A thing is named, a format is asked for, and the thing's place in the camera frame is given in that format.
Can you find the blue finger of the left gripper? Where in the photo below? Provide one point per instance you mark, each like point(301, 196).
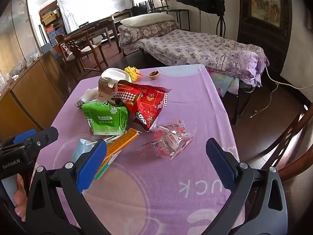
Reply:
point(42, 139)
point(23, 136)

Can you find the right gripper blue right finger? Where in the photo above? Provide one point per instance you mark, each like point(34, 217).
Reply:
point(257, 203)

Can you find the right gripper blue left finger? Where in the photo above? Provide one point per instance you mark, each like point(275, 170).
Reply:
point(55, 202)

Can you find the white tissue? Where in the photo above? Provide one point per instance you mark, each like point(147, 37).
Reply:
point(89, 95)

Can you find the yellow foam fruit net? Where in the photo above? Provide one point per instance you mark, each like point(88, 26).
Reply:
point(134, 73)

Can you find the person's left hand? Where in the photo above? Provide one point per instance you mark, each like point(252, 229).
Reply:
point(20, 198)

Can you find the wooden sideboard cabinet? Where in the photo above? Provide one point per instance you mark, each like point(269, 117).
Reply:
point(34, 100)

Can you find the nearby wooden chair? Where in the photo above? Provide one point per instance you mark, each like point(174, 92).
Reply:
point(284, 149)

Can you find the green tissue pack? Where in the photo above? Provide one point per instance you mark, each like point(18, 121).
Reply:
point(106, 119)

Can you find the orange paper box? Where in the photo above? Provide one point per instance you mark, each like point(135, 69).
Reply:
point(114, 149)

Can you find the purple tablecloth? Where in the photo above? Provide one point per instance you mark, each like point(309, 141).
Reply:
point(142, 193)

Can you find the carved wooden chair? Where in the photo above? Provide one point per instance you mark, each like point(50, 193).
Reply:
point(72, 54)

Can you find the clear candy wrapper bag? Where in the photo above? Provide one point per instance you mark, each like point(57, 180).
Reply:
point(169, 139)

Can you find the wooden bookshelf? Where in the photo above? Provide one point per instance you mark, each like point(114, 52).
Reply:
point(52, 22)

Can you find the red snack bag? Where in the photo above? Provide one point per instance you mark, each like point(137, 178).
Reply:
point(144, 102)

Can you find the wooden desk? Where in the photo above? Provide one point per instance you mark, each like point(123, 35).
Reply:
point(96, 28)

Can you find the floral bed quilt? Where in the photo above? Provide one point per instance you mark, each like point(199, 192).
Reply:
point(244, 61)

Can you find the brown nut shell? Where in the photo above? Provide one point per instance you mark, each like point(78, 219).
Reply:
point(154, 75)

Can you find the folded floral blanket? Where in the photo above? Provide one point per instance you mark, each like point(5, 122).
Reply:
point(129, 35)

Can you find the white pillow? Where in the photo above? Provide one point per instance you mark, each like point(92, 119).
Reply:
point(146, 20)

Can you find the framed landscape painting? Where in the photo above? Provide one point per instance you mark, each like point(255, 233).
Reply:
point(265, 23)

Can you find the black coat stand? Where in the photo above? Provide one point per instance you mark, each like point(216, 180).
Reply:
point(221, 26)

